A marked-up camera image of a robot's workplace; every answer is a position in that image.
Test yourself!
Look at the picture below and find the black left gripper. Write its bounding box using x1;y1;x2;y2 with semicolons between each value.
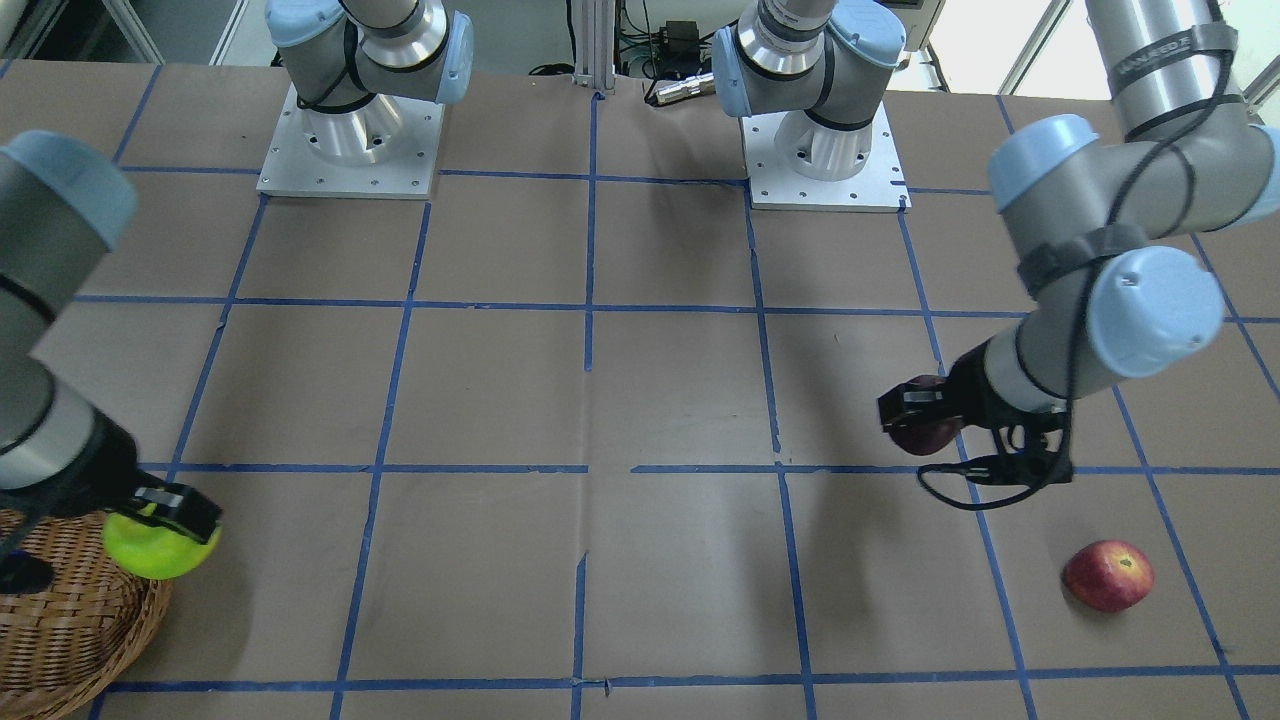
877;338;1071;456

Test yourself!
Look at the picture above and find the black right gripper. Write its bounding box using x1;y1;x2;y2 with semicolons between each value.
1;410;223;544

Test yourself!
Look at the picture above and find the dark red apple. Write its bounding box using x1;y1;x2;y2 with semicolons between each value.
877;375;965;457

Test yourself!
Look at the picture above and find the green apple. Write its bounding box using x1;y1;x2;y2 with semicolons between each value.
101;512;221;582

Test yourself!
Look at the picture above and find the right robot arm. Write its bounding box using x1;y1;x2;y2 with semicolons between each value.
1;1;475;544

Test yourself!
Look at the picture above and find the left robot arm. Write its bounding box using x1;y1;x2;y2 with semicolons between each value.
710;1;1277;456

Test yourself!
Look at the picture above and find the woven wicker basket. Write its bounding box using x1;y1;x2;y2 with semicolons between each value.
1;512;174;719

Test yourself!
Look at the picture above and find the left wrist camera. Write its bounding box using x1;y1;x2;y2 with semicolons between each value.
916;427;1074;512

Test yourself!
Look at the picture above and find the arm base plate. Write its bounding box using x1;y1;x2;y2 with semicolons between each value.
739;104;913;213
256;88;447;201

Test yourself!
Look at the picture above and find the aluminium frame post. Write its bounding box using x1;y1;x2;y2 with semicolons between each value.
570;0;620;96

